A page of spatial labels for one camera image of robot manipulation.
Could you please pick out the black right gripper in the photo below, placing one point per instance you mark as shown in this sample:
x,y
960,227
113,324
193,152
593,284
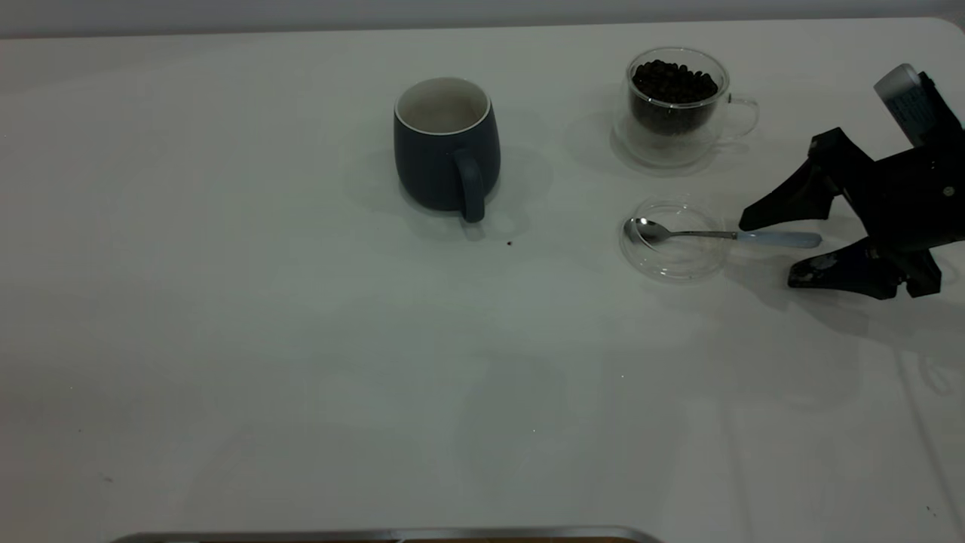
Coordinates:
x,y
912,196

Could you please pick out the dark grey ceramic mug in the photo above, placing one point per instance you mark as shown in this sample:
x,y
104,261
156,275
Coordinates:
x,y
437,166

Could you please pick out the pile of coffee beans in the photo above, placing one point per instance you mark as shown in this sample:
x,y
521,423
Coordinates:
x,y
673,90

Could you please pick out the clear glass saucer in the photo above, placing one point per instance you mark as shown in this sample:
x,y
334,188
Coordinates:
x,y
678,264

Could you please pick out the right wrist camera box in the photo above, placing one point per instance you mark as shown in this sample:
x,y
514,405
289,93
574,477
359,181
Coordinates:
x,y
912,109

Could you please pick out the clear double-wall glass cup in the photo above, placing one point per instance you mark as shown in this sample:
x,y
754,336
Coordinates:
x,y
641,147

